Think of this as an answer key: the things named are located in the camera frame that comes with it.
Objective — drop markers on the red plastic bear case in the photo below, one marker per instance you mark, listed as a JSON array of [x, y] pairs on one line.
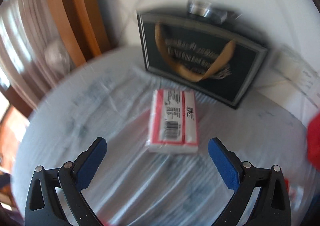
[[313, 142]]

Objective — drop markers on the pink white tissue pack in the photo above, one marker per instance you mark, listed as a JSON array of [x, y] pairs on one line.
[[173, 125]]

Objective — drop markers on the white wall socket panel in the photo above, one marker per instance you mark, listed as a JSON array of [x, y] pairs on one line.
[[299, 72]]

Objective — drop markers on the black gift bag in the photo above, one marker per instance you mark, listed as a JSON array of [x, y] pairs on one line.
[[205, 46]]

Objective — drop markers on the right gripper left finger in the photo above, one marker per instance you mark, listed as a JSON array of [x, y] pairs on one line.
[[43, 206]]

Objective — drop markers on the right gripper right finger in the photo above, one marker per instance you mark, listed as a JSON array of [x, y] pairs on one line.
[[272, 206]]

